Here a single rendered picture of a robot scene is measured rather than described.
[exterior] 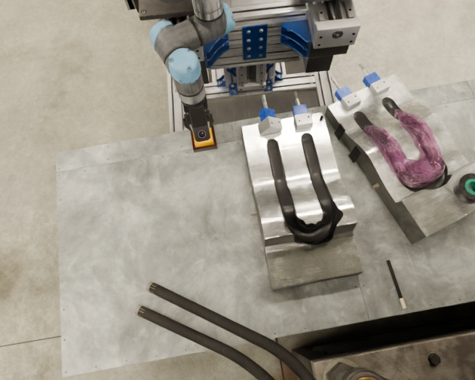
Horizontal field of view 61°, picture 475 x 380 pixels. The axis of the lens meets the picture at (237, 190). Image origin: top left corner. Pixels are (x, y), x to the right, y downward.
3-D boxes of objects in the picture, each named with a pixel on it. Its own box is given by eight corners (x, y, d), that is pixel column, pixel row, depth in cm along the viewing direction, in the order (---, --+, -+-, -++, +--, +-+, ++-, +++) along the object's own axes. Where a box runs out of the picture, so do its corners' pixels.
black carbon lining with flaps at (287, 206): (263, 142, 127) (264, 129, 118) (314, 133, 127) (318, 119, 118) (286, 252, 116) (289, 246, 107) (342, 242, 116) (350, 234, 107)
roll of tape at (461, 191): (447, 185, 116) (452, 180, 112) (470, 173, 117) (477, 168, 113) (464, 209, 113) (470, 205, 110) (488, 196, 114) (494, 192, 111)
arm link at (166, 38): (186, 29, 113) (205, 57, 110) (150, 46, 111) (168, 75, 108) (182, 7, 105) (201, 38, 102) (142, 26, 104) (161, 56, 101)
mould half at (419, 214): (324, 114, 137) (330, 96, 126) (390, 82, 140) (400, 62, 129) (411, 244, 122) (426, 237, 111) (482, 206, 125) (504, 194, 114)
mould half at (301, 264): (241, 139, 135) (240, 119, 122) (318, 125, 136) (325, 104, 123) (271, 290, 119) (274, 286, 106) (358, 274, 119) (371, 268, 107)
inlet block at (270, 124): (251, 98, 129) (262, 89, 125) (264, 101, 132) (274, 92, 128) (259, 135, 125) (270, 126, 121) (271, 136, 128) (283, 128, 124)
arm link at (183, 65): (188, 38, 100) (204, 63, 97) (194, 65, 110) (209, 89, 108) (160, 53, 99) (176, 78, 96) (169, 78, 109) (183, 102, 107)
